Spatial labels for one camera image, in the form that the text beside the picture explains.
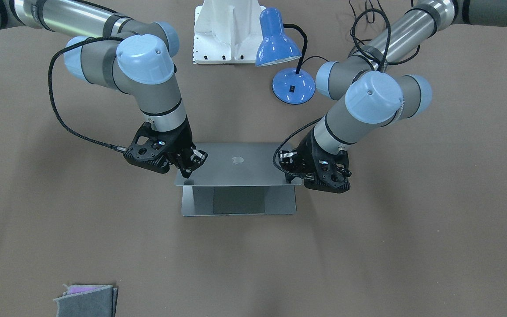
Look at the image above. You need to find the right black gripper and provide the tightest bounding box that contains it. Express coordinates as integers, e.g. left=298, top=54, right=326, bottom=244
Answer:
left=148, top=117, right=209, bottom=179

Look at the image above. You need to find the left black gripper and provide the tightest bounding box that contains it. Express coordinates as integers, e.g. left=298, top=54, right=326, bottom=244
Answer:
left=279, top=131, right=338, bottom=185

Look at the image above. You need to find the grey laptop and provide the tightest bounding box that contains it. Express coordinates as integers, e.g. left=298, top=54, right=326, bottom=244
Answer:
left=175, top=142, right=297, bottom=217

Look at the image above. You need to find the blue desk lamp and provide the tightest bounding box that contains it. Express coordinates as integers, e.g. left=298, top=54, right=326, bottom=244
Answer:
left=255, top=7, right=316, bottom=105

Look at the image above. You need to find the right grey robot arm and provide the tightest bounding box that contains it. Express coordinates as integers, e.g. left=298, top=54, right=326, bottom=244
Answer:
left=0, top=0, right=208, bottom=178

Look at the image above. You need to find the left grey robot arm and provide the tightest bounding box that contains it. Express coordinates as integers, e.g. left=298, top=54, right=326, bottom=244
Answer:
left=273, top=0, right=507, bottom=193

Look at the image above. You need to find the folded grey cloth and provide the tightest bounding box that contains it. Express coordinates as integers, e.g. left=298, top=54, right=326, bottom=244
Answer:
left=54, top=284, right=118, bottom=317

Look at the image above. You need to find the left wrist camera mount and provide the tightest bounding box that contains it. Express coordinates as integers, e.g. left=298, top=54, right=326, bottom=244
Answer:
left=303, top=149, right=352, bottom=193

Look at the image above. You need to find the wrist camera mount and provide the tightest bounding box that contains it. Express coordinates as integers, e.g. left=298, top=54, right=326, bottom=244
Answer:
left=303, top=149, right=352, bottom=193
left=123, top=122, right=170, bottom=174

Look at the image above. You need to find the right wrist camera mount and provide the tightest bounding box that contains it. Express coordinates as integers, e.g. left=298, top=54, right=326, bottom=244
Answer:
left=123, top=122, right=170, bottom=174

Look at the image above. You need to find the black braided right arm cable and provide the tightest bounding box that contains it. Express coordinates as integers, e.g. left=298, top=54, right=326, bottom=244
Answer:
left=48, top=36, right=127, bottom=151

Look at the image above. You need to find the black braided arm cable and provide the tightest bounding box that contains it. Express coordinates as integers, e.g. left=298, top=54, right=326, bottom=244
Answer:
left=48, top=36, right=127, bottom=151
left=273, top=8, right=391, bottom=174

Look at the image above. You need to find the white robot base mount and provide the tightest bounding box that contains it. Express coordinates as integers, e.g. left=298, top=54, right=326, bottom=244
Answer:
left=192, top=0, right=266, bottom=65

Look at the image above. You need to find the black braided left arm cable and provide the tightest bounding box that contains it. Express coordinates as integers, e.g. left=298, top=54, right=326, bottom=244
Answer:
left=273, top=8, right=391, bottom=174

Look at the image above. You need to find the black lamp power cable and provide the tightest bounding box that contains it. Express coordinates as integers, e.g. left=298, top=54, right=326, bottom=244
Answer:
left=302, top=0, right=421, bottom=66

